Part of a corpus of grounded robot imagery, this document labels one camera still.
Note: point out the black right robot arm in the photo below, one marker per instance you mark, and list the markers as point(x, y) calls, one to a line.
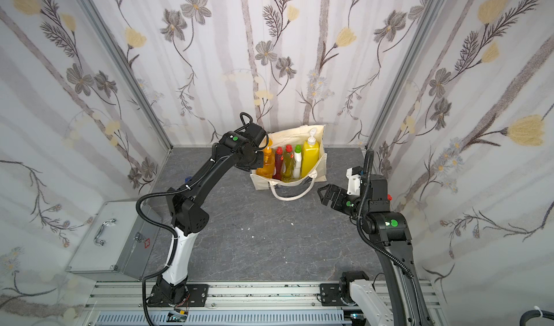
point(387, 233)

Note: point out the green red-capped dish soap bottle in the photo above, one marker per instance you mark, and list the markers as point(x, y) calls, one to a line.
point(288, 164)

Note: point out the white green-capped soap bottle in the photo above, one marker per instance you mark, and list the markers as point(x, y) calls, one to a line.
point(297, 161)

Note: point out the yellow pump dish soap bottle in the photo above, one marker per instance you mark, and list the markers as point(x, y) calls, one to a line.
point(310, 153)

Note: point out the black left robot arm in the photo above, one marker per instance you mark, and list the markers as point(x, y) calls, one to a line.
point(241, 148)

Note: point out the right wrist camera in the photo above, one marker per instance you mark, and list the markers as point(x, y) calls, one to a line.
point(354, 181)

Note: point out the cream canvas starry-night shopping bag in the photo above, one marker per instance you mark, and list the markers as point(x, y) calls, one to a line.
point(294, 136)

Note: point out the orange dish soap bottle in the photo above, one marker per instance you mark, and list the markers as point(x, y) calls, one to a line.
point(268, 168)

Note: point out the red dish soap bottle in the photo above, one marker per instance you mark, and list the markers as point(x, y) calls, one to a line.
point(278, 166)

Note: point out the grey metal box with handle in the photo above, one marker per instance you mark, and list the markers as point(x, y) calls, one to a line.
point(117, 247)

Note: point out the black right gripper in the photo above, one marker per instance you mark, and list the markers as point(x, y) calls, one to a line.
point(337, 198)

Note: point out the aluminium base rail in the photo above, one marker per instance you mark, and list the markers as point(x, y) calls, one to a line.
point(244, 303)

